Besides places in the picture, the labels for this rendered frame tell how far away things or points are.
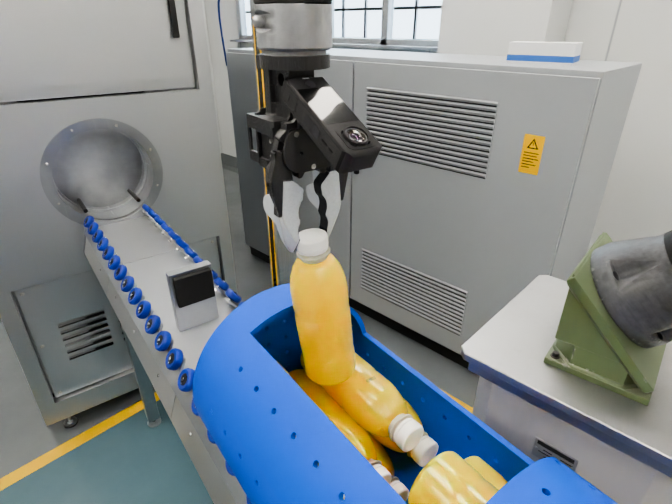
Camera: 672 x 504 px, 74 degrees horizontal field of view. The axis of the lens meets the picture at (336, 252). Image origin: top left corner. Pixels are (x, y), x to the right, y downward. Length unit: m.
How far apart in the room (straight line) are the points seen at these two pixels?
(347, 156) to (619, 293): 0.42
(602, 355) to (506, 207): 1.30
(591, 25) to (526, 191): 1.42
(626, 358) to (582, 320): 0.07
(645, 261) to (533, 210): 1.24
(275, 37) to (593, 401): 0.58
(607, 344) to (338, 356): 0.35
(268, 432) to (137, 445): 1.69
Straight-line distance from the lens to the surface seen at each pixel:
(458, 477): 0.49
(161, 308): 1.24
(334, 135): 0.41
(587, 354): 0.70
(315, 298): 0.53
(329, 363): 0.59
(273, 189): 0.47
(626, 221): 3.18
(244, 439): 0.58
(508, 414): 0.75
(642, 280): 0.67
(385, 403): 0.61
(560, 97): 1.80
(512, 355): 0.72
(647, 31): 3.03
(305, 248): 0.51
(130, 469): 2.13
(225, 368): 0.62
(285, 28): 0.45
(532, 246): 1.95
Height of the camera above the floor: 1.58
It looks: 27 degrees down
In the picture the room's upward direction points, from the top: straight up
